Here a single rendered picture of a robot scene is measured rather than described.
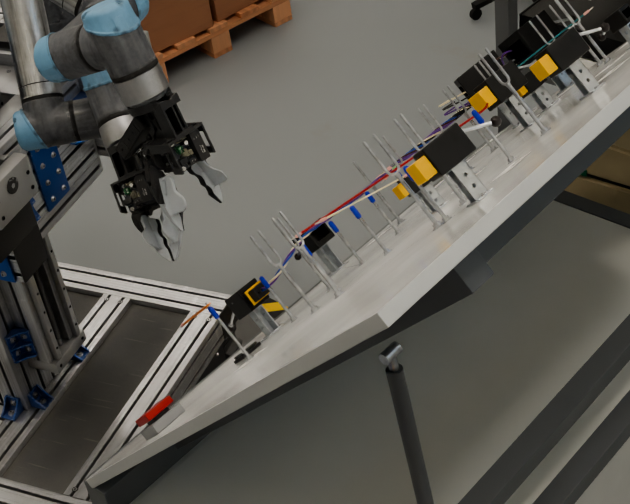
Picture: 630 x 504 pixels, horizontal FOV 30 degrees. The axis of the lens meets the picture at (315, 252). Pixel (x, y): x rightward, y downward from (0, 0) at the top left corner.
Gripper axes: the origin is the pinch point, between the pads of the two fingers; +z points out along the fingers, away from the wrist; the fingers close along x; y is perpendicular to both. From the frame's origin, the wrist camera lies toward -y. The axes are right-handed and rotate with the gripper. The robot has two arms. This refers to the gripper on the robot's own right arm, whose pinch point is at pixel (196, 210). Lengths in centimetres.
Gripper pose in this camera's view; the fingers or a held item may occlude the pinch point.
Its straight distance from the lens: 188.0
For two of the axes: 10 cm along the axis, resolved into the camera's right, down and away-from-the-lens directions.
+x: 6.6, -5.4, 5.3
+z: 3.8, 8.4, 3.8
